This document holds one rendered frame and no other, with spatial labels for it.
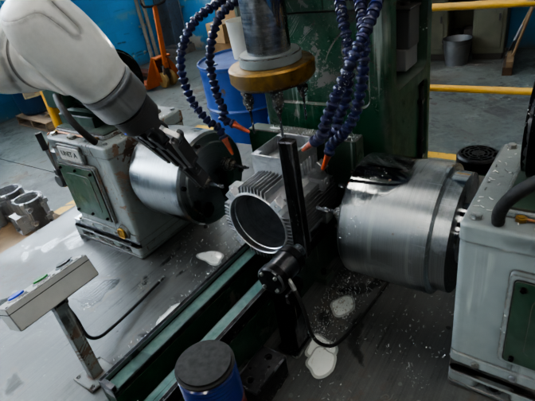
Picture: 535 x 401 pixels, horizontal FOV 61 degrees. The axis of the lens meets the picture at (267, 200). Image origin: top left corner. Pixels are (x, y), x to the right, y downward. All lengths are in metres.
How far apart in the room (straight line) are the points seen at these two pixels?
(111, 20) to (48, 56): 6.99
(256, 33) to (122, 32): 6.90
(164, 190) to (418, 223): 0.62
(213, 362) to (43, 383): 0.74
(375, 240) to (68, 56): 0.56
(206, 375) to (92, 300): 0.88
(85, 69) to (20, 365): 0.78
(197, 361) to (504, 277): 0.48
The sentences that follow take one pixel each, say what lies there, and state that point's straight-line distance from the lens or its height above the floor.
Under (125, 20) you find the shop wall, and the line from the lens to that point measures 7.84.
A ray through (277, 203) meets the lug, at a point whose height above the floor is 1.09.
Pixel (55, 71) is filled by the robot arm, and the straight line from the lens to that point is 0.69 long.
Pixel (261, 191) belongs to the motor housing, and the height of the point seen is 1.11.
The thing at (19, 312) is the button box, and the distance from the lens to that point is 0.93.
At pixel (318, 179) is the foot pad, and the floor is 1.07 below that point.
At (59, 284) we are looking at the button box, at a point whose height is 1.06.
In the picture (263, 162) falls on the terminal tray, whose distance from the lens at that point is 1.01.
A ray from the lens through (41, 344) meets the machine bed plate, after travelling 1.27.
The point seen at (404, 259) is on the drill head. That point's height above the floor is 1.05.
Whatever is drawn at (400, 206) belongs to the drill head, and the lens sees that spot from 0.80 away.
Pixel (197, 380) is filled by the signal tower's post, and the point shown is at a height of 1.22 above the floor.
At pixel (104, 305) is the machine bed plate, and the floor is 0.80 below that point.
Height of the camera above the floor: 1.57
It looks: 31 degrees down
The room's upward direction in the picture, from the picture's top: 10 degrees counter-clockwise
